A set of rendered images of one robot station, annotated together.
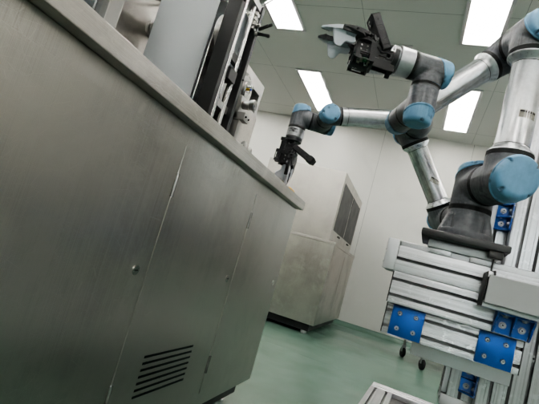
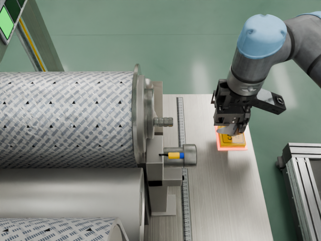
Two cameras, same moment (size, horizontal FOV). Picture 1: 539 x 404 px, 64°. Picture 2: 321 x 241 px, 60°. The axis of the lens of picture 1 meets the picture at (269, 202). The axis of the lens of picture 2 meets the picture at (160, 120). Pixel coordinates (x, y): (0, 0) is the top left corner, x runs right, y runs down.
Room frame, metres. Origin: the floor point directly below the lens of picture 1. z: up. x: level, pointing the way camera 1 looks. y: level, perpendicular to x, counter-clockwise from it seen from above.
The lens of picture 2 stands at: (1.47, 0.28, 1.59)
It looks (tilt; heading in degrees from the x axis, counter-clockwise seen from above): 57 degrees down; 339
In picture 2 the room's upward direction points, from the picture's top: straight up
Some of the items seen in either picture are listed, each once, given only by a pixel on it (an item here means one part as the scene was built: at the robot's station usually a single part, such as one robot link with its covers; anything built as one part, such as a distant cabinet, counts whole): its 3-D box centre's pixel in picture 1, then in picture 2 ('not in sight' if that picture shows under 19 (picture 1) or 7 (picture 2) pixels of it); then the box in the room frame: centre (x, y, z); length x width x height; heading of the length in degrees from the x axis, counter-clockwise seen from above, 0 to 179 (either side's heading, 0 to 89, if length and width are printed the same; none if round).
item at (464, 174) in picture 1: (476, 187); not in sight; (1.22, -0.57, 0.98); 0.13 x 0.12 x 0.14; 3
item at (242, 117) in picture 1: (235, 133); (165, 183); (1.66, 0.20, 1.05); 0.06 x 0.05 x 0.31; 70
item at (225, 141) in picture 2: not in sight; (230, 136); (1.77, -0.04, 0.91); 0.07 x 0.07 x 0.02; 70
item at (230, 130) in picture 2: (281, 175); (227, 130); (1.77, -0.02, 0.96); 0.06 x 0.03 x 0.09; 70
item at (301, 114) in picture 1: (300, 117); (258, 49); (1.78, -0.03, 1.23); 0.09 x 0.08 x 0.11; 93
